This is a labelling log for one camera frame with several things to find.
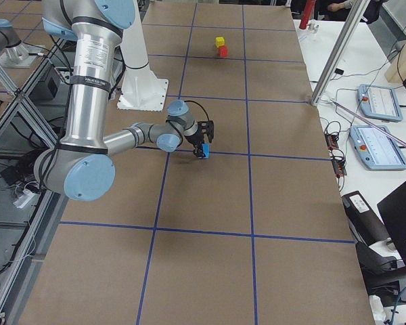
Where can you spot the red cube block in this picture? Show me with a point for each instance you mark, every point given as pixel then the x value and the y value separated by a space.
pixel 223 51

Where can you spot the second grey robot arm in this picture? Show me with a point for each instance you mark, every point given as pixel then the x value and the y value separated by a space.
pixel 13 52

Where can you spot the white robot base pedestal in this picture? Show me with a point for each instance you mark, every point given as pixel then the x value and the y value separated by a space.
pixel 141 89

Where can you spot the white power strip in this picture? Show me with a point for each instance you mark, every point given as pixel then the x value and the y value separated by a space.
pixel 24 199

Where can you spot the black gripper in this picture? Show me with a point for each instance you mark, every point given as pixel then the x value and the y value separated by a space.
pixel 195 138

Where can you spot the teach pendant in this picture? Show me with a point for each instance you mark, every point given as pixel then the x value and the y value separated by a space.
pixel 379 102
pixel 377 151

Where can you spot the yellow cube block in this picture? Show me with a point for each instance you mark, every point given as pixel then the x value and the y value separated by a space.
pixel 219 41

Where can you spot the blue cube block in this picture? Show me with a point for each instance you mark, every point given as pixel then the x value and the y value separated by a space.
pixel 205 151

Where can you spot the red bottle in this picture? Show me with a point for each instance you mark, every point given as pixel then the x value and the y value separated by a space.
pixel 306 14

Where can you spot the teach pendant far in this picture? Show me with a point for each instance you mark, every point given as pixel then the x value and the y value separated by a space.
pixel 379 102

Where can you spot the aluminium frame post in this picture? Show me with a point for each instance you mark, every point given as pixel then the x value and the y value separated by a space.
pixel 342 41

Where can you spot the black box with label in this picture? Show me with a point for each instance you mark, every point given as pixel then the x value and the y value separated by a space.
pixel 364 220

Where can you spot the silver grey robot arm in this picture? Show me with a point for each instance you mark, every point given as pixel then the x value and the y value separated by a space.
pixel 80 165

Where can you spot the teach pendant near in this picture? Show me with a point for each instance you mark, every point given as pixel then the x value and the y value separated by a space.
pixel 377 151

